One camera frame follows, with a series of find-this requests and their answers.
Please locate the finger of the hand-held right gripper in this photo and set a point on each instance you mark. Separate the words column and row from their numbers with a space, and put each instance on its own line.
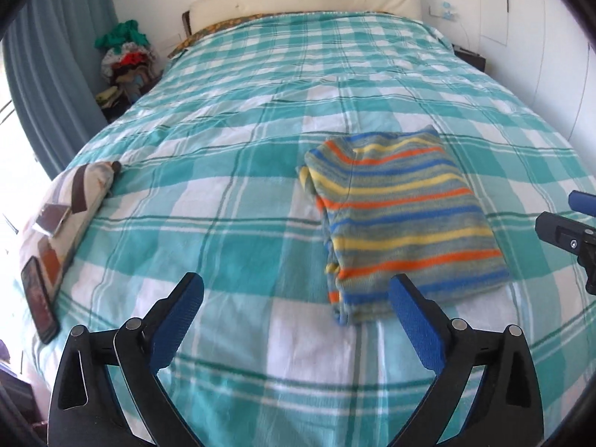
column 584, row 202

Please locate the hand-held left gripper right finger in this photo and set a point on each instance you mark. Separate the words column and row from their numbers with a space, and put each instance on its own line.
column 416, row 326

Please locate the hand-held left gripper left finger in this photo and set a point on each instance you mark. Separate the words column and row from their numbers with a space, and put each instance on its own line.
column 174, row 321

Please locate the striped knit sweater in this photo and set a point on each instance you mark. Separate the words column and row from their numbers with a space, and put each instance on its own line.
column 400, row 223

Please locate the pile of colourful clothes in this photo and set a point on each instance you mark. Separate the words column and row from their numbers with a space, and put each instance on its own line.
column 128, row 63

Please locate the black smartphone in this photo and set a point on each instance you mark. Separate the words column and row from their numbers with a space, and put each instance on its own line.
column 39, row 300

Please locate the patterned cushion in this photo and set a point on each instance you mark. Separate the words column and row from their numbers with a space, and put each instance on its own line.
column 70, row 214

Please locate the teal checked blanket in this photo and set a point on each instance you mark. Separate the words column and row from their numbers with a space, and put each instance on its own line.
column 242, row 158

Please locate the dark bedside table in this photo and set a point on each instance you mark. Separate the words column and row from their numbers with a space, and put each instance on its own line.
column 470, row 56

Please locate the blue curtain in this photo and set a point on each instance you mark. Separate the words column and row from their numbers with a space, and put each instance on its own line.
column 51, row 56

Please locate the white wall socket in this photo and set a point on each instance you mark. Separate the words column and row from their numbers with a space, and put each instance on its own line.
column 444, row 10

